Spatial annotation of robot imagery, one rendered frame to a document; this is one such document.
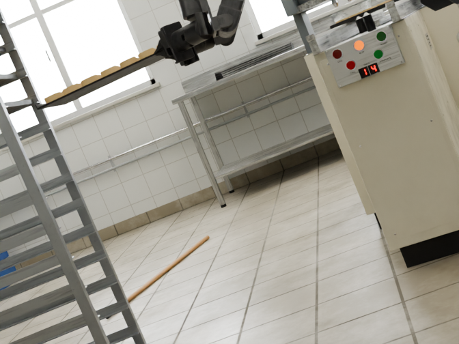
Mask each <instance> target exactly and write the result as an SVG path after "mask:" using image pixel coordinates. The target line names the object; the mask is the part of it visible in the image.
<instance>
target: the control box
mask: <svg viewBox="0 0 459 344"><path fill-rule="evenodd" d="M381 31H382V32H384V33H385V34H386V38H385V40H383V41H379V40H378V39H377V37H376V36H377V33H378V32H381ZM356 41H362V42H363V44H364V47H363V48H362V49H361V50H357V49H356V48H355V47H354V44H355V42H356ZM337 49H338V50H340V51H341V52H342V56H341V57H340V58H339V59H336V58H334V57H333V51H334V50H337ZM376 50H381V51H382V53H383V56H382V57H381V58H380V59H377V58H375V56H374V52H375V51H376ZM324 53H325V55H326V58H327V60H328V62H329V65H330V67H331V70H332V72H333V76H334V77H335V80H336V83H337V86H338V87H339V88H341V87H344V86H347V85H349V84H351V83H354V82H357V81H360V80H362V79H364V78H367V77H369V76H372V75H375V74H378V73H380V72H383V71H385V70H388V69H390V68H393V67H396V66H398V65H400V64H403V63H405V60H404V57H403V54H402V51H401V49H400V46H399V44H398V41H397V39H396V36H395V34H394V31H393V28H392V26H391V24H389V25H386V26H384V27H381V28H379V29H376V30H374V31H371V32H369V33H367V34H364V35H361V36H359V37H357V38H355V39H352V40H349V41H347V42H344V43H342V44H339V45H337V46H334V47H333V48H330V49H327V50H325V51H324ZM349 61H354V62H355V67H354V69H352V70H349V69H348V68H347V67H346V64H347V63H348V62H349ZM373 64H374V65H375V66H376V67H375V68H376V69H377V71H376V72H375V73H373V72H372V69H371V65H373ZM363 68H364V69H365V70H366V72H367V76H363V75H362V72H361V69H363Z"/></svg>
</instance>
